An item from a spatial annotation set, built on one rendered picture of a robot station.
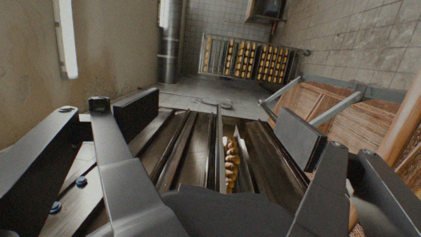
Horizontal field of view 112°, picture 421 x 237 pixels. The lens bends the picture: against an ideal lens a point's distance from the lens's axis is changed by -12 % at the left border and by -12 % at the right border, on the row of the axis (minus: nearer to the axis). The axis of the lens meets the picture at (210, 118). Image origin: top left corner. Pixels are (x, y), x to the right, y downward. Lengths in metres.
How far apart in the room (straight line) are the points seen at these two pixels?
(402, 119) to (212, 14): 5.15
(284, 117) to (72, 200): 0.87
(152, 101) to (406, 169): 0.90
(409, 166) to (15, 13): 1.94
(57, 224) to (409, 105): 0.99
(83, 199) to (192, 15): 5.03
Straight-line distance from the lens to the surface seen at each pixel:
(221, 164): 0.78
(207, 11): 5.35
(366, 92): 0.79
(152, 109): 0.16
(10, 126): 1.40
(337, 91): 1.49
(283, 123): 0.17
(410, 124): 0.36
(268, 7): 4.81
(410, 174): 0.96
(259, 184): 0.98
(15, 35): 1.38
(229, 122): 1.82
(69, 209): 0.88
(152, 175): 0.85
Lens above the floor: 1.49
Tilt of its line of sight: 1 degrees down
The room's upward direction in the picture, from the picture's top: 82 degrees counter-clockwise
